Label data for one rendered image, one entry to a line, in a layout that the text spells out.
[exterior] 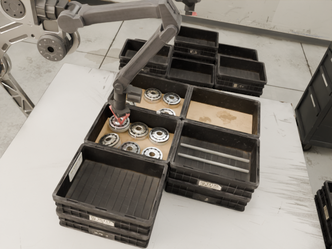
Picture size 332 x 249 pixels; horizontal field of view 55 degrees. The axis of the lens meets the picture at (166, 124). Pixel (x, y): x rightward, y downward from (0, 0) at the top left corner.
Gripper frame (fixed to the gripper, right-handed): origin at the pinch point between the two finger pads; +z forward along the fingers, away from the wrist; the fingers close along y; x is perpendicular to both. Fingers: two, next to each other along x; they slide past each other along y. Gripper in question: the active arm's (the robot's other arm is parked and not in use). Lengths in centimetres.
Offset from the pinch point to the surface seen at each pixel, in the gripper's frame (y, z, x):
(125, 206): -41.5, 6.3, 16.8
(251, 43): 137, 93, -261
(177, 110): -1.0, 7.0, -36.2
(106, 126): 4.3, 7.4, 4.5
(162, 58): 90, 43, -87
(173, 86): 11.7, 0.4, -40.4
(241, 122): -24, 6, -64
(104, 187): -29.0, 6.7, 20.8
